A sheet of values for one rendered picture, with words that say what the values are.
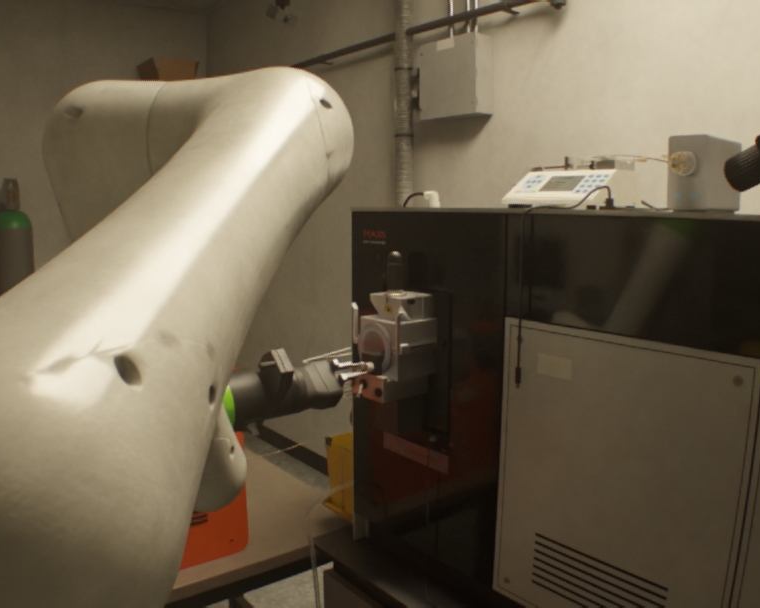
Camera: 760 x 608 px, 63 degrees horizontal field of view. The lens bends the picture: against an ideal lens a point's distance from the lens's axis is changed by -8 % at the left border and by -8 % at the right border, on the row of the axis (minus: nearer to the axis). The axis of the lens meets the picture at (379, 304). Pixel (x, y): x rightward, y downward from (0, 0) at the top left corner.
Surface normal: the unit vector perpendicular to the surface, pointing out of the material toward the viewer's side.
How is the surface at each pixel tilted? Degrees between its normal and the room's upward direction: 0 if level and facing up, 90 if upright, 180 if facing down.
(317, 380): 43
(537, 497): 90
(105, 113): 66
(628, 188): 87
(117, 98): 50
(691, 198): 90
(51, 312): 22
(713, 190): 90
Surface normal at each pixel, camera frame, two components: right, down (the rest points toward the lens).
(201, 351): 0.93, -0.30
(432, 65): -0.78, 0.09
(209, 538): 0.62, 0.11
